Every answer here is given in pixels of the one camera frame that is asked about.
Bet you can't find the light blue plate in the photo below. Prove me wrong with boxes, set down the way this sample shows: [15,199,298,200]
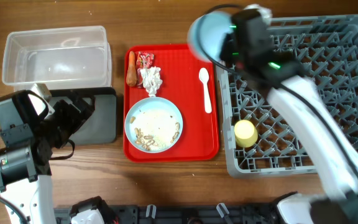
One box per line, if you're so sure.
[124,97,183,154]

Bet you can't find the white plastic spoon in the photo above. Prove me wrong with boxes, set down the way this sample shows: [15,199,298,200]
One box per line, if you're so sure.
[199,68,212,114]

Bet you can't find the light blue bowl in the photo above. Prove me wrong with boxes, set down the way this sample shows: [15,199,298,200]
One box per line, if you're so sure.
[187,11,232,62]

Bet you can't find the yellow plastic cup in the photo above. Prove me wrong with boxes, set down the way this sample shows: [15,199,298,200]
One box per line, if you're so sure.
[234,120,258,147]

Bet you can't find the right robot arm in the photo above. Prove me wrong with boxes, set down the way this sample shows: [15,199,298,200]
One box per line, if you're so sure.
[221,9,358,223]

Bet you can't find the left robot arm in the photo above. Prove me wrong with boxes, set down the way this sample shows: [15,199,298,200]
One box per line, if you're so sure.
[0,90,95,223]

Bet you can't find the grey dishwasher rack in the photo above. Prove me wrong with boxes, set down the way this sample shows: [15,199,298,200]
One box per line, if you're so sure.
[216,14,358,178]

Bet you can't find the black plastic bin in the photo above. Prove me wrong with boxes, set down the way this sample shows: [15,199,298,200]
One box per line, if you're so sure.
[49,87,117,146]

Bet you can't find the clear plastic bin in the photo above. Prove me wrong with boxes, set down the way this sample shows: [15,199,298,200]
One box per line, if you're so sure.
[2,26,112,90]

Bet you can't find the peanut shells food scraps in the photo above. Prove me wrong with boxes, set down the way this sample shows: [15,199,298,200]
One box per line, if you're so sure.
[129,115,181,153]

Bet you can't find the orange carrot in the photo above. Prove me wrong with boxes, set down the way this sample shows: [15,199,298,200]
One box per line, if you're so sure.
[126,51,137,86]

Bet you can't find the crumpled white napkin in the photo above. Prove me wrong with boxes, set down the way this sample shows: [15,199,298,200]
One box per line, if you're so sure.
[140,67,163,97]

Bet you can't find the red snack wrapper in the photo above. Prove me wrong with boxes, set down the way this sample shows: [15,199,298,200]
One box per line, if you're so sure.
[135,51,155,88]

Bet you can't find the red serving tray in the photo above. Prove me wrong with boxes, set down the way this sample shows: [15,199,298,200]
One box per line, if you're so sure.
[123,44,219,162]

